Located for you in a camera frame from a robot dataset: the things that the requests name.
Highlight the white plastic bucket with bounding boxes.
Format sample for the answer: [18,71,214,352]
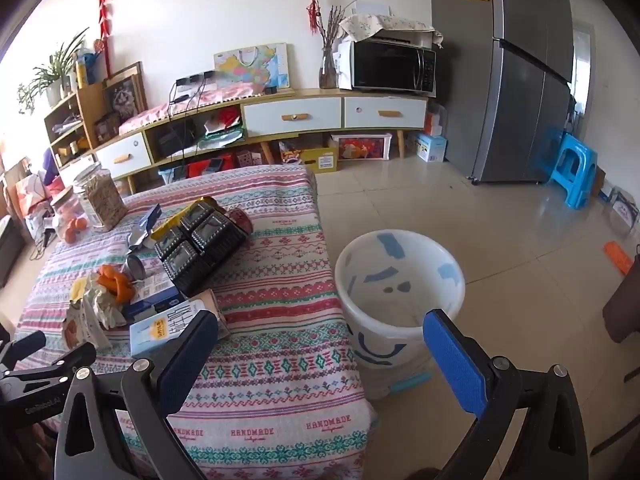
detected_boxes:
[334,230,466,401]

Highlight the glass vase with twigs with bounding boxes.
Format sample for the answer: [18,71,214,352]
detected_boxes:
[312,2,358,90]

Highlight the white storage box red picture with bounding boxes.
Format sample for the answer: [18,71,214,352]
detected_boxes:
[330,132,393,161]

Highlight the green and red bags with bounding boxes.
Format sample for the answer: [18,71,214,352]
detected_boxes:
[202,110,246,148]

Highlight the dark blue box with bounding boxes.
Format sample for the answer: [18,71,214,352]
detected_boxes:
[122,280,183,323]

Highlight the black bench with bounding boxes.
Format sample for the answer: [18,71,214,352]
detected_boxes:
[0,215,26,288]

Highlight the white paper bag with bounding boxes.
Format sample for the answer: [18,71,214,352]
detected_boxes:
[337,40,354,89]

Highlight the red bag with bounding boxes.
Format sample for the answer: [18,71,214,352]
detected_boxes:
[187,156,237,178]

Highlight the blue white box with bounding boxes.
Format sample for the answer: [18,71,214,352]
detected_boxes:
[415,132,448,162]

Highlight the red chili string decoration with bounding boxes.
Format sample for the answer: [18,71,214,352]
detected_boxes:
[94,0,115,78]

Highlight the map paper bag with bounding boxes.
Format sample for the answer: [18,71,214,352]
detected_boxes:
[214,42,291,92]

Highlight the light blue milk carton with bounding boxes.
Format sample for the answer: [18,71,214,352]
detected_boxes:
[129,289,231,358]

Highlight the yellow snack wrapper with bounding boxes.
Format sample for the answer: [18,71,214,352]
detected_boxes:
[150,196,228,241]

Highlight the yellow cardboard box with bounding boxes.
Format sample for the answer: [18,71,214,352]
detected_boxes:
[280,142,341,173]

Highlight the black plastic cookie tray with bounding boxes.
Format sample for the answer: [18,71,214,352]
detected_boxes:
[152,207,248,297]

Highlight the black box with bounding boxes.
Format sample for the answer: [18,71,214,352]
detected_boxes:
[157,130,197,157]

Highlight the patterned woven tablecloth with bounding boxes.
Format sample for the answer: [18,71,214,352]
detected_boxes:
[15,165,378,480]

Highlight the black microwave oven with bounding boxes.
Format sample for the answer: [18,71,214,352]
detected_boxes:
[350,40,437,95]

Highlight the wooden shelf unit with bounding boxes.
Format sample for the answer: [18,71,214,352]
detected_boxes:
[44,80,108,171]

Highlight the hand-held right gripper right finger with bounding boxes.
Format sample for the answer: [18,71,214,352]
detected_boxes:
[422,309,590,480]

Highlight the blue plastic stool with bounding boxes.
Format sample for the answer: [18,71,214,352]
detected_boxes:
[547,132,598,209]

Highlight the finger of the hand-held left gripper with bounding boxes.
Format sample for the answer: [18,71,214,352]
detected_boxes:
[5,343,97,386]
[0,330,47,368]

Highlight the long wooden white cabinet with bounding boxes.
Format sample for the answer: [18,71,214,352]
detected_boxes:
[92,87,431,196]

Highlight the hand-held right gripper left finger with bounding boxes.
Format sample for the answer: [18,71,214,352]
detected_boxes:
[55,309,219,480]

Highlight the white orange snack packet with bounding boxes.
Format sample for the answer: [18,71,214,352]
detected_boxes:
[61,302,113,353]

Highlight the power strip with cables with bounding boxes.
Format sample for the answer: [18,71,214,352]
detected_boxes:
[167,71,217,111]

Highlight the white drawer wooden handle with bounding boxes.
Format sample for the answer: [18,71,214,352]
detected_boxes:
[344,96,429,130]
[241,96,343,137]
[95,132,152,178]

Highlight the floral cloth cover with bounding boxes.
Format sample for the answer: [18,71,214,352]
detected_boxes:
[340,12,443,50]

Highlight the glass jar of oranges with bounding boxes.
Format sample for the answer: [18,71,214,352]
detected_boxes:
[50,187,93,245]

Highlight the potted green plant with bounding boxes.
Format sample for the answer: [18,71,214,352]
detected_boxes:
[17,27,91,111]

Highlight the orange flat object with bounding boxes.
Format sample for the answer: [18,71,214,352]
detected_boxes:
[604,241,633,276]

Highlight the clear plastic container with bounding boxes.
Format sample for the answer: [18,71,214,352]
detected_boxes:
[607,187,640,233]

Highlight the blue foil wrapper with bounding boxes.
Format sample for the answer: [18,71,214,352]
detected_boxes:
[125,203,163,251]

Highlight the orange peel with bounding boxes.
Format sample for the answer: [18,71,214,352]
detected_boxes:
[96,265,136,308]

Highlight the framed picture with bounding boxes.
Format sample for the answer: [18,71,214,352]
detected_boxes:
[102,61,148,122]

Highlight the white paper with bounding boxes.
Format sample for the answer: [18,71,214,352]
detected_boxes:
[70,275,128,331]

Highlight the grey refrigerator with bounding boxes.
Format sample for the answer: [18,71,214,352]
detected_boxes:
[429,0,576,183]

